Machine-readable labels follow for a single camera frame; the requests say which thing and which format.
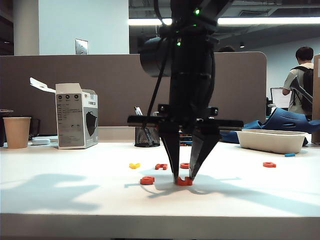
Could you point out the white grey mask box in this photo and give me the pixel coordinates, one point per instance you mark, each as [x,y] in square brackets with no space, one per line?
[72,120]

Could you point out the orange letter s magnet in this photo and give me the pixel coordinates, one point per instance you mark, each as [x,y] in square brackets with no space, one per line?
[143,181]

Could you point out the long ceiling light strip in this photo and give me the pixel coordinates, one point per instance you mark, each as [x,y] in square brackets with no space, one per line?
[262,20]

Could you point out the orange letter u magnet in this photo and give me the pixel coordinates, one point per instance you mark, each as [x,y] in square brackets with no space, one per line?
[183,183]

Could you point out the brown wooden cabinet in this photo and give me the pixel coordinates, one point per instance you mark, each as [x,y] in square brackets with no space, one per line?
[316,100]

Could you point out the person in beige shirt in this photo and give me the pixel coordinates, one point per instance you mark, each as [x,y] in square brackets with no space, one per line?
[304,53]

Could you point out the orange letter o magnet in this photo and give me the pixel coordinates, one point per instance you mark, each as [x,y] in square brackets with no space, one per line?
[182,165]

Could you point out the blue letter l magnet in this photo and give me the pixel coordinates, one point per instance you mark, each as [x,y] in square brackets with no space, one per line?
[290,155]

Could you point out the orange letter a magnet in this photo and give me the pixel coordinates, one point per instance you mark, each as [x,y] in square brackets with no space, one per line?
[272,165]

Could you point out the metal wall switch plate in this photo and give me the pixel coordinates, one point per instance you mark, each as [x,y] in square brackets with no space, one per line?
[81,46]

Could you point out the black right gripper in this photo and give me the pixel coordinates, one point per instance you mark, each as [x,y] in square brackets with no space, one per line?
[192,100]

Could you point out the clear pen with black cap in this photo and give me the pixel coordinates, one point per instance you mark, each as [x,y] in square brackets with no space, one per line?
[137,111]

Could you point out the orange letter n magnet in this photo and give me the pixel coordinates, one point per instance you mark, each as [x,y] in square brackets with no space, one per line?
[158,167]

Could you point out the beige pulp tray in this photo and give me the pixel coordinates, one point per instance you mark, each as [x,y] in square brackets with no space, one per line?
[270,142]

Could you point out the brown paper cup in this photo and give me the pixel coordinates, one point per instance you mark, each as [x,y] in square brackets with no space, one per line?
[16,132]

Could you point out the small white plastic case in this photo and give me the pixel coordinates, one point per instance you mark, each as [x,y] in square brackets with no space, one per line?
[40,141]

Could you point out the brown desk partition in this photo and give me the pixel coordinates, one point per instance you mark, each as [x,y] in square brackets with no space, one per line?
[75,75]

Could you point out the dark-haired person head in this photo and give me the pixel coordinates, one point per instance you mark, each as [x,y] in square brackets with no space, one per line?
[226,49]

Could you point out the black backpack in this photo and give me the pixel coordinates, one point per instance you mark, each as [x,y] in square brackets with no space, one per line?
[307,87]

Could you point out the yellow letter y magnet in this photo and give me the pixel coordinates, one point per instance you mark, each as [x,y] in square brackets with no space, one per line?
[134,166]

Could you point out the computer monitor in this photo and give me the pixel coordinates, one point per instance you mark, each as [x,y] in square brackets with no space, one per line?
[277,98]

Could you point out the stacked colourful boxes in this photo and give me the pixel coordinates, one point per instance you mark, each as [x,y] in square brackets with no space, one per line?
[186,142]

